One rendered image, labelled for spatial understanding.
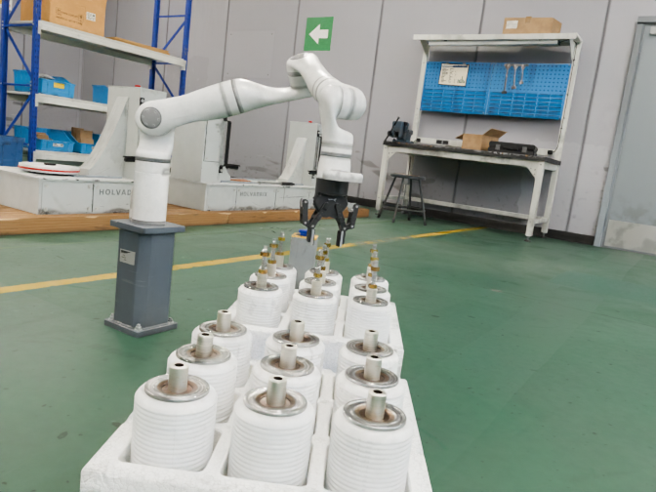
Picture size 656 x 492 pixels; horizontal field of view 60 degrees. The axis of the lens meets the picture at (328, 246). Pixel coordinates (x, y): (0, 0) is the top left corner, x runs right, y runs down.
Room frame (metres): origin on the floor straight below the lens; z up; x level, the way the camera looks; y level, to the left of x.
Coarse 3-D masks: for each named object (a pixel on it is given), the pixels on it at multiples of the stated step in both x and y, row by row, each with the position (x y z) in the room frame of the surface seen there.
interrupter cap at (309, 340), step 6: (282, 330) 0.89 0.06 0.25; (288, 330) 0.90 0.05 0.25; (276, 336) 0.86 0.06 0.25; (282, 336) 0.87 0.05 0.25; (288, 336) 0.88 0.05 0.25; (306, 336) 0.88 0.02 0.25; (312, 336) 0.89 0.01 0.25; (276, 342) 0.84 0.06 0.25; (282, 342) 0.84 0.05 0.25; (288, 342) 0.84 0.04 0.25; (294, 342) 0.85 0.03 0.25; (300, 342) 0.86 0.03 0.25; (306, 342) 0.85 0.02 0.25; (312, 342) 0.86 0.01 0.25; (318, 342) 0.86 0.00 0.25
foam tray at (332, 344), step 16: (288, 304) 1.35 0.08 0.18; (288, 320) 1.20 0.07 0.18; (336, 320) 1.24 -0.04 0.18; (256, 336) 1.11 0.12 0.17; (320, 336) 1.12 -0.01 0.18; (336, 336) 1.13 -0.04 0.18; (400, 336) 1.19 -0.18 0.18; (256, 352) 1.11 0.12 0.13; (336, 352) 1.10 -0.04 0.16; (400, 352) 1.09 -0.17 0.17; (336, 368) 1.10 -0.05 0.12; (400, 368) 1.09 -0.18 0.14
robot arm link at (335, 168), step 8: (320, 160) 1.28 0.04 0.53; (328, 160) 1.26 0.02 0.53; (336, 160) 1.26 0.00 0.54; (344, 160) 1.27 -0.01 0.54; (320, 168) 1.27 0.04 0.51; (328, 168) 1.26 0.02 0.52; (336, 168) 1.26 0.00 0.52; (344, 168) 1.27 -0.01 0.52; (320, 176) 1.27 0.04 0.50; (328, 176) 1.21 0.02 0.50; (336, 176) 1.22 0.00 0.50; (344, 176) 1.23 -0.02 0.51; (352, 176) 1.23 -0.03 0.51; (360, 176) 1.24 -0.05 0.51
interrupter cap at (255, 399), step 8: (248, 392) 0.64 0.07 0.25; (256, 392) 0.64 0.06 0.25; (264, 392) 0.65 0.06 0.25; (288, 392) 0.66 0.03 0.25; (296, 392) 0.66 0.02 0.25; (248, 400) 0.62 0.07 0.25; (256, 400) 0.63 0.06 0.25; (264, 400) 0.63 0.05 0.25; (288, 400) 0.64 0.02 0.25; (296, 400) 0.64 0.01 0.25; (304, 400) 0.64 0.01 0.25; (248, 408) 0.61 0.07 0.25; (256, 408) 0.60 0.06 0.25; (264, 408) 0.61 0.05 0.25; (272, 408) 0.61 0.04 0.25; (280, 408) 0.61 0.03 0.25; (288, 408) 0.61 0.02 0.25; (296, 408) 0.62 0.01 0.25; (304, 408) 0.62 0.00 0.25; (272, 416) 0.59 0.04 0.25; (280, 416) 0.60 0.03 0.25; (288, 416) 0.60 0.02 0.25
